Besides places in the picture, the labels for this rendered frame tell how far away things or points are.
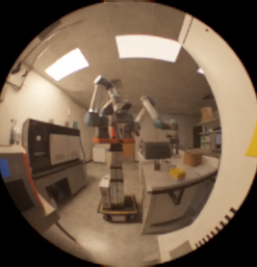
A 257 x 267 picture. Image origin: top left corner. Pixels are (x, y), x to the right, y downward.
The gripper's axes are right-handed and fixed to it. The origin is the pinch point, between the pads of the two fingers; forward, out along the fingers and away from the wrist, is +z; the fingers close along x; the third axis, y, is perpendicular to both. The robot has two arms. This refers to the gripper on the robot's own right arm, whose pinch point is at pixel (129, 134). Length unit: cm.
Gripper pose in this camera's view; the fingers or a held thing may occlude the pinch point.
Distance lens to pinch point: 44.2
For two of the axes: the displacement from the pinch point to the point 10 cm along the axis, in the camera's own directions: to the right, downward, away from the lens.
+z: 3.4, 8.9, -3.1
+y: -5.5, 4.5, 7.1
